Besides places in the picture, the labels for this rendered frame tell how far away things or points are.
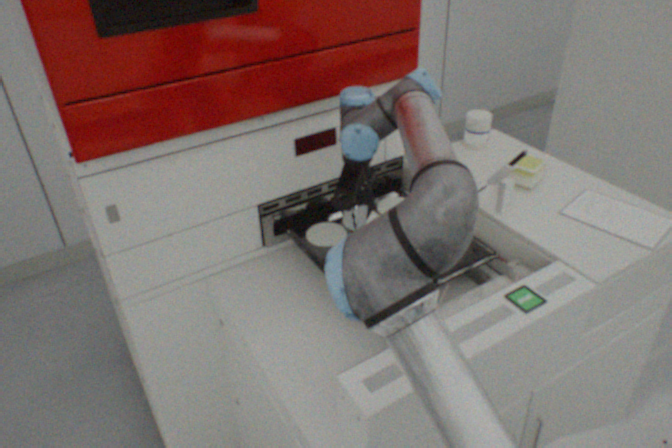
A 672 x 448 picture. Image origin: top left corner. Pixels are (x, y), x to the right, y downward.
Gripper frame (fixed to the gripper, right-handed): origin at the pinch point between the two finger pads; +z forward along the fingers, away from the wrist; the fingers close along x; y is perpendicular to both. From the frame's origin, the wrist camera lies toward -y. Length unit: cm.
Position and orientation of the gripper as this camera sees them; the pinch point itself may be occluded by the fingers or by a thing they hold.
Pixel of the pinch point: (355, 228)
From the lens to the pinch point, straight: 134.0
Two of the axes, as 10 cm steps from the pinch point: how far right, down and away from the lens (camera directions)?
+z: 0.3, 8.4, 5.4
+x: -9.5, -1.4, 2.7
